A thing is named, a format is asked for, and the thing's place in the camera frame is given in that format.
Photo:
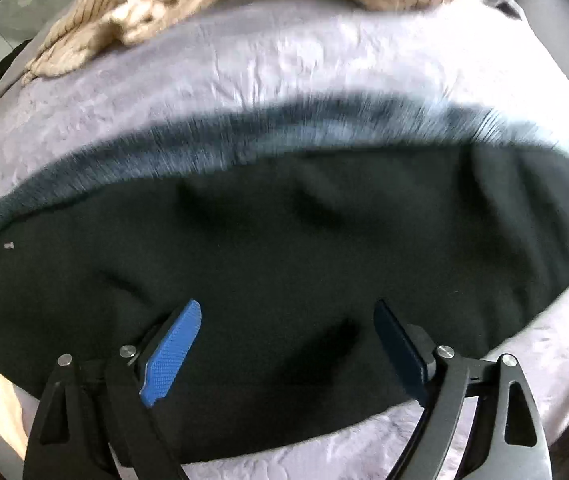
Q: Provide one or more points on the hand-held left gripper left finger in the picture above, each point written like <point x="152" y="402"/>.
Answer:
<point x="172" y="355"/>

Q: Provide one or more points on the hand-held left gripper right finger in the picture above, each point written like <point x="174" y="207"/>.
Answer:
<point x="400" y="355"/>

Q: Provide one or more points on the black pants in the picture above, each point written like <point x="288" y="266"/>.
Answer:
<point x="284" y="240"/>

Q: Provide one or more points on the lavender embossed bed blanket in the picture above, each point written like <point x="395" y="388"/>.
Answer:
<point x="264" y="60"/>

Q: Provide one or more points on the beige striped blanket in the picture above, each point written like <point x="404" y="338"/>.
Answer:
<point x="114" y="10"/>

